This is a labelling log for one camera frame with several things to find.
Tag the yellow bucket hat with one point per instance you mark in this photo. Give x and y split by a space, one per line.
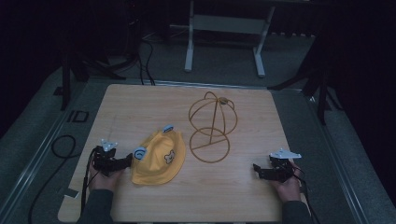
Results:
158 158

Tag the person's right hand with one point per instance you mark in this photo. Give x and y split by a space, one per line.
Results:
288 186

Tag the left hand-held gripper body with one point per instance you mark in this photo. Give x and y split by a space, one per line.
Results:
104 161

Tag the person's left hand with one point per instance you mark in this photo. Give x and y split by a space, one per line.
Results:
105 181

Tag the white metal table frame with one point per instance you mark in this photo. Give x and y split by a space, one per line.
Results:
227 34

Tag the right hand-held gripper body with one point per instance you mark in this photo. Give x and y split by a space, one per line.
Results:
281 168

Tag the black tripod stand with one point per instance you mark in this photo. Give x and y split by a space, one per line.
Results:
314 77
81 65

